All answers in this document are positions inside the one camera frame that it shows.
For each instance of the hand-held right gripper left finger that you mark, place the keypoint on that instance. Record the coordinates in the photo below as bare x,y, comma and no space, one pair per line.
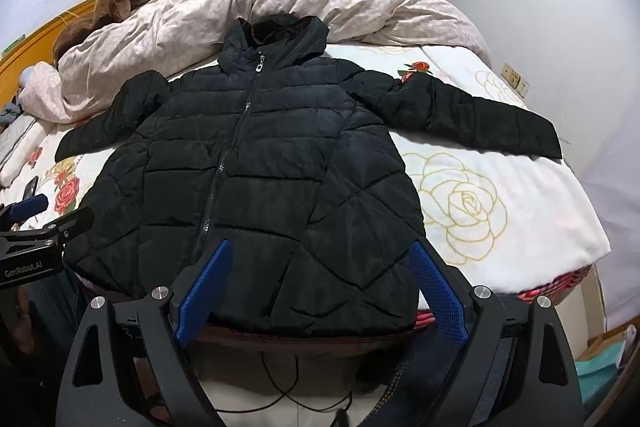
205,292

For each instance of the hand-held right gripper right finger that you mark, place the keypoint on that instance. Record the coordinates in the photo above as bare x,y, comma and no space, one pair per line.
437,292

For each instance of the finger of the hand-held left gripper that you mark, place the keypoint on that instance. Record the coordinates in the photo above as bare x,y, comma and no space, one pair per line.
31,207
75,222

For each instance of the black puffer jacket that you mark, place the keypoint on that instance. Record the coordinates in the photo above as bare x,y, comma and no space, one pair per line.
280,147

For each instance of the black phone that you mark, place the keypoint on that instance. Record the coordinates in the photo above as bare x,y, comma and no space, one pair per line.
30,188

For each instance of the person's left leg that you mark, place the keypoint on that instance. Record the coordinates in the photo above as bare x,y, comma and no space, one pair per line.
55,307

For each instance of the person's leg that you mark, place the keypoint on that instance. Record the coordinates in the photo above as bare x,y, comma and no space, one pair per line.
440,382
55,307

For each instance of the grey pillow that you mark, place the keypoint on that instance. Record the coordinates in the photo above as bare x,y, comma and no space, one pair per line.
15,142

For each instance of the person's right leg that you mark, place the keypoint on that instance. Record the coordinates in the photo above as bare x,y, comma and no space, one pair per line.
440,382

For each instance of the grey-blue small cloth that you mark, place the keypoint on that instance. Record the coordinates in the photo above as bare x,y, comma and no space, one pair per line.
10,112

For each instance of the white floral blanket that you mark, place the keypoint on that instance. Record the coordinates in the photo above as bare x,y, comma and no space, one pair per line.
500,207

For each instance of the red woven bed sheet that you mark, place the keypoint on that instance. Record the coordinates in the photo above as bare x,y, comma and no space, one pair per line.
550,287

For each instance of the wooden headboard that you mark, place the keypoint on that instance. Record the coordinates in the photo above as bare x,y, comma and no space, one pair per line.
30,52

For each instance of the teal plastic bag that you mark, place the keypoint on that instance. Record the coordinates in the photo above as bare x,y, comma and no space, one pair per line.
600,362

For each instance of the cardboard box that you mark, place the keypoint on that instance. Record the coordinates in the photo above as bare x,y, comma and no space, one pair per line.
615,337

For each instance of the pink patterned duvet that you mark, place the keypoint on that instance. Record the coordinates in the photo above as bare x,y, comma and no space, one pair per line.
200,7

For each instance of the wall socket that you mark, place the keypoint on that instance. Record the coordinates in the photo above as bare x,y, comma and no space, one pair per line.
523,88
510,73

